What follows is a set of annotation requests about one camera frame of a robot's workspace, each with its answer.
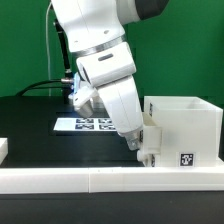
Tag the white front border rail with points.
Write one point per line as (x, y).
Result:
(98, 180)

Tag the white left border rail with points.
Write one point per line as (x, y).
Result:
(3, 149)

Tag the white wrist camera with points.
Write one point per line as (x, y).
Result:
(82, 101)

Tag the white border rail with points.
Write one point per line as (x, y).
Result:
(3, 149)
(98, 180)

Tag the fiducial marker sheet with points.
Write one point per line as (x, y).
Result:
(84, 124)

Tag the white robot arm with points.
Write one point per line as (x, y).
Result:
(96, 38)

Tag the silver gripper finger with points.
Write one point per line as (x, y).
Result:
(133, 140)

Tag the white drawer box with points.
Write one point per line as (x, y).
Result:
(148, 160)
(151, 136)

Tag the white front drawer box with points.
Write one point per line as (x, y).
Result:
(148, 160)

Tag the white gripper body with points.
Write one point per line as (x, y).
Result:
(121, 101)

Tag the white drawer cabinet frame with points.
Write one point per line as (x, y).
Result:
(191, 129)

